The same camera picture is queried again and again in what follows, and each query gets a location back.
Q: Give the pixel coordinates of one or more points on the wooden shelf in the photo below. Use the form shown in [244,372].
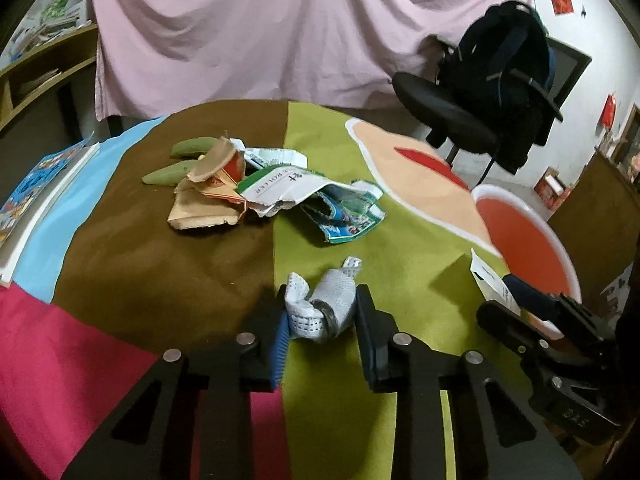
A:
[45,65]

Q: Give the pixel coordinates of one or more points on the colourful printed tablecloth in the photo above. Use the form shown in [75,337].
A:
[150,270]

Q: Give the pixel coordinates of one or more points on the red paper cup cardboard lid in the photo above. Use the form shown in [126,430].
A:
[215,160]

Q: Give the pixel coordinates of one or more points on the green leaf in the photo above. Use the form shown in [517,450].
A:
[167,172]
[192,146]

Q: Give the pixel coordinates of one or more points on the crumpled white packet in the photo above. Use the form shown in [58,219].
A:
[277,156]

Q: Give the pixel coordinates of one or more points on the red box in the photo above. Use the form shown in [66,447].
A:
[552,189]

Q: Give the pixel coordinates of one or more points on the grey mesh cloth strip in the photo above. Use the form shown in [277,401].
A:
[340,292]

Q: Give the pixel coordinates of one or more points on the wooden cabinet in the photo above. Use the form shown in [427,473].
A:
[595,215]

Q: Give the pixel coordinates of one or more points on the red hanging ornament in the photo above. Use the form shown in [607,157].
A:
[609,110]

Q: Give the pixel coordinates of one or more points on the white and green packet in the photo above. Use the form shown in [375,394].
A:
[280,182]

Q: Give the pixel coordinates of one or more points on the red basin with white rim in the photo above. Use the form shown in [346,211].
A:
[525,240]

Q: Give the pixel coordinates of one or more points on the brown paper scraps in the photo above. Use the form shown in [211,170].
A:
[200,210]

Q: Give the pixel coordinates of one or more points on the white paper card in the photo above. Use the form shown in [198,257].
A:
[492,280]

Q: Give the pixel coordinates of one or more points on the colourful picture book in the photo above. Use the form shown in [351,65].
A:
[35,190]

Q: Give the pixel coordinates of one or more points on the pink hanging sheet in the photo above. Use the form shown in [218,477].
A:
[275,35]

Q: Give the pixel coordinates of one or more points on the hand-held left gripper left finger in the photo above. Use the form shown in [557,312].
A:
[281,347]

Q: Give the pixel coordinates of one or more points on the dark blue backpack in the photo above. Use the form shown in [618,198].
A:
[495,70]

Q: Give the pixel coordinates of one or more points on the pile of papers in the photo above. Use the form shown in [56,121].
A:
[55,15]

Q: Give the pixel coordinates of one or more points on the black office chair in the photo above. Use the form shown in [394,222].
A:
[445,110]

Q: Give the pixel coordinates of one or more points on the blue and green wrapper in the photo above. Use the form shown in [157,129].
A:
[345,215]

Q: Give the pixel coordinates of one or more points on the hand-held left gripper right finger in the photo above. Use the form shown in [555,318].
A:
[366,352]

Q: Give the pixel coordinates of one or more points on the wooden framed board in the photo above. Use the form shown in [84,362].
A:
[631,140]

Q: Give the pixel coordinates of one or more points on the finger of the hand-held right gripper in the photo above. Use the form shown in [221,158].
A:
[510,327]
[530,297]

